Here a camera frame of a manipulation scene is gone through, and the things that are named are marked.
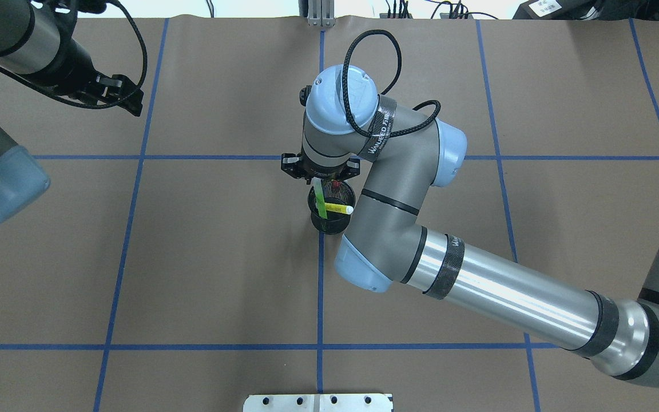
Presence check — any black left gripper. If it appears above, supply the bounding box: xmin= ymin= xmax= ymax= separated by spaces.
xmin=45 ymin=40 xmax=144 ymax=117

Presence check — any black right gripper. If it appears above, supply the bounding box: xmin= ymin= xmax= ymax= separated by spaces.
xmin=281 ymin=152 xmax=360 ymax=184

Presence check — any green highlighter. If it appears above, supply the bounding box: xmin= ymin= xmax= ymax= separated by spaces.
xmin=313 ymin=177 xmax=328 ymax=220

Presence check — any yellow highlighter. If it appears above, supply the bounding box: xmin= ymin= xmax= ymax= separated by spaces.
xmin=325 ymin=203 xmax=355 ymax=215

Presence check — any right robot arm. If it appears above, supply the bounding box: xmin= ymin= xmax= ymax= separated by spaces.
xmin=281 ymin=65 xmax=659 ymax=388

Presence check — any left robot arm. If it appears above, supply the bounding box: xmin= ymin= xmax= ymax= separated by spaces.
xmin=0 ymin=1 xmax=148 ymax=224

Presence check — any black mesh pen cup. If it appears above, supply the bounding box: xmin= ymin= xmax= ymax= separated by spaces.
xmin=308 ymin=180 xmax=356 ymax=235

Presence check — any aluminium frame post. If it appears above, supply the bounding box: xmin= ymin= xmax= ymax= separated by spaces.
xmin=301 ymin=0 xmax=336 ymax=29

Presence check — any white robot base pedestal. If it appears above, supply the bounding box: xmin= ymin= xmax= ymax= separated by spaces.
xmin=243 ymin=392 xmax=395 ymax=411

